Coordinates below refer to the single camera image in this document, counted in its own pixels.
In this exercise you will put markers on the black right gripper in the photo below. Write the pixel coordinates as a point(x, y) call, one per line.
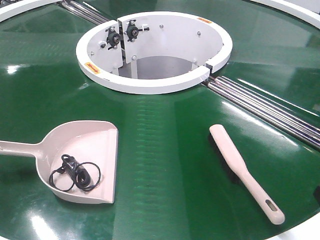
point(316, 194)

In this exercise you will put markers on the pink hand brush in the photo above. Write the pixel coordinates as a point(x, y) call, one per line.
point(237, 164)

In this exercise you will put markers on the pink plastic dustpan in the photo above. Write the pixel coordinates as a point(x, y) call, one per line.
point(93, 144)

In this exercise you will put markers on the right steel roller set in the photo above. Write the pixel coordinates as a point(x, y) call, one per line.
point(269, 110)

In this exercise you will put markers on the steel roller set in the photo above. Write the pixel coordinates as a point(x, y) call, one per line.
point(84, 12)
point(269, 110)

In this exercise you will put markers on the white outer rim right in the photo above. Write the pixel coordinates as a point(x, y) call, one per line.
point(295, 10)

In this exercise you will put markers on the white rim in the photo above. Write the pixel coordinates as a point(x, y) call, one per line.
point(295, 10)
point(22, 6)

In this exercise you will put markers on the right black bearing block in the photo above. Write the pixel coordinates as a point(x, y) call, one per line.
point(133, 31)

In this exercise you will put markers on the black bearing block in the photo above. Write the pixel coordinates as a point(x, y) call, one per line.
point(113, 38)
point(133, 31)

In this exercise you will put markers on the left black bearing block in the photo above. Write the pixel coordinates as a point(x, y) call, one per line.
point(113, 38)

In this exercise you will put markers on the left steel roller set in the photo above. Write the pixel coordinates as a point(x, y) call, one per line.
point(84, 12)

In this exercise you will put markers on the white outer rim left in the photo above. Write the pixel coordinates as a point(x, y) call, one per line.
point(22, 6)

